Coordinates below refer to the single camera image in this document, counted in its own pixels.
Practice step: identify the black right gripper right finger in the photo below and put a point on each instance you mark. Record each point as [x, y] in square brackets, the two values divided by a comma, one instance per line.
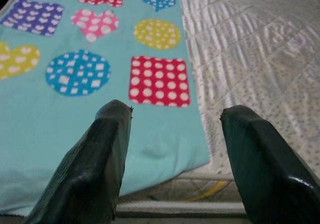
[265, 169]

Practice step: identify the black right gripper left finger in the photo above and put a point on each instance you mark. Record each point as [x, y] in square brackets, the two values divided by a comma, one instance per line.
[87, 169]

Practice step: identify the teal heart-pattern blanket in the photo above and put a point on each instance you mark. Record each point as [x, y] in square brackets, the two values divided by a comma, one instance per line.
[75, 59]

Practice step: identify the white quilted mattress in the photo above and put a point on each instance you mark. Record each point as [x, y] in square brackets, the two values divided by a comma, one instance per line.
[250, 59]

